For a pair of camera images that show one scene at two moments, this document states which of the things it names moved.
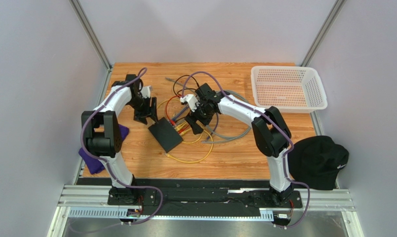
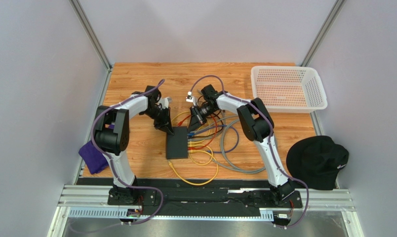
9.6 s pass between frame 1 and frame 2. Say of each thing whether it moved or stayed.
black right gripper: stayed
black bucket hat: stayed
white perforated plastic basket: stayed
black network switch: moved
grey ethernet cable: moved
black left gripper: moved
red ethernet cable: moved
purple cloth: stayed
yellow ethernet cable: moved
